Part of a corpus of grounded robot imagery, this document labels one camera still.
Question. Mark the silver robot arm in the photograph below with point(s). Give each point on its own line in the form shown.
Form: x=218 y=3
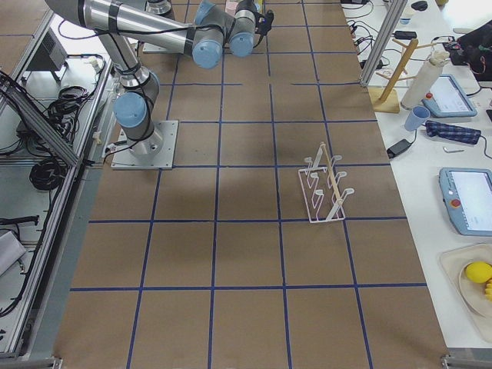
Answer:
x=115 y=23

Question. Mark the light blue cup on desk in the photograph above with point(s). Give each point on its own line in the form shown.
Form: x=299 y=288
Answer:
x=417 y=117

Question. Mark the black power adapter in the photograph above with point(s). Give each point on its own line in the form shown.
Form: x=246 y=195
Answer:
x=398 y=148

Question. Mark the wooden mug tree stand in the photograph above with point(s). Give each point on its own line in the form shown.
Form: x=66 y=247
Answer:
x=385 y=99

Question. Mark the blue plaid cloth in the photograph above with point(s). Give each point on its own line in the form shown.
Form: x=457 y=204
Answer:
x=452 y=132

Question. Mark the white thermos bottle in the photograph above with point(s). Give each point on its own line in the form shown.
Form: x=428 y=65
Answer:
x=429 y=72

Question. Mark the blue teach pendant far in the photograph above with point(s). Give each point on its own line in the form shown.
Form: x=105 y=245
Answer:
x=448 y=100

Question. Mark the blue teach pendant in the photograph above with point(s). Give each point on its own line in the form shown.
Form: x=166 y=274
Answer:
x=448 y=100
x=467 y=198

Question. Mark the blue teach pendant near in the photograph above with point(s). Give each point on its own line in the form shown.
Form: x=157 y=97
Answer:
x=467 y=198

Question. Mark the yellow lemon toy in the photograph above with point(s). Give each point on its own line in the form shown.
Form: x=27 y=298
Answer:
x=478 y=272

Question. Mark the beige tray with fruit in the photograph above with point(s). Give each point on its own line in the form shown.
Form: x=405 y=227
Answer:
x=472 y=294

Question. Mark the white wire cup rack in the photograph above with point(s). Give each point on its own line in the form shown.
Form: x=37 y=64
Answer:
x=323 y=198

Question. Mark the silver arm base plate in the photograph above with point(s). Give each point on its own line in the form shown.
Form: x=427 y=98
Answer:
x=156 y=152

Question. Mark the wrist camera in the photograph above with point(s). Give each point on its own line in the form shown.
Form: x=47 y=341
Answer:
x=266 y=22

